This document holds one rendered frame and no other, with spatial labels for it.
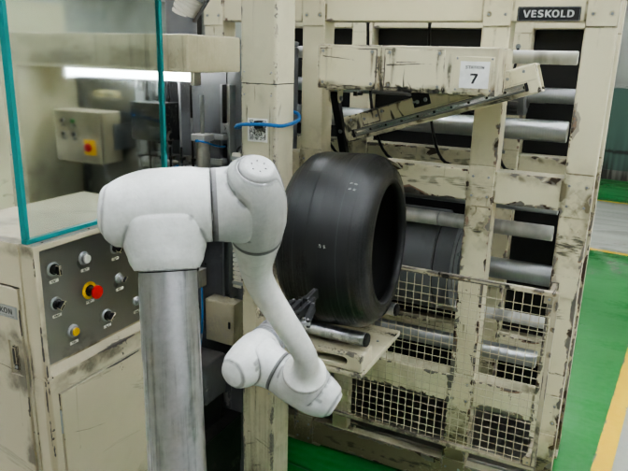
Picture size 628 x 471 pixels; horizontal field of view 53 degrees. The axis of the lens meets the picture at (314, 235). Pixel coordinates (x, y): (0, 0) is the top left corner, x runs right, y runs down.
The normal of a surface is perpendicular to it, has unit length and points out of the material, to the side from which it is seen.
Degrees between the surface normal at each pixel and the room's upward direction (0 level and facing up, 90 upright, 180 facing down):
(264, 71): 90
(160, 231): 77
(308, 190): 46
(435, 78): 90
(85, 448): 90
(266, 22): 90
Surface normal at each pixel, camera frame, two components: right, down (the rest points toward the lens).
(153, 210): 0.13, 0.12
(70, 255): 0.90, 0.14
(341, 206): -0.32, -0.35
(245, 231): 0.29, 0.77
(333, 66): -0.44, 0.23
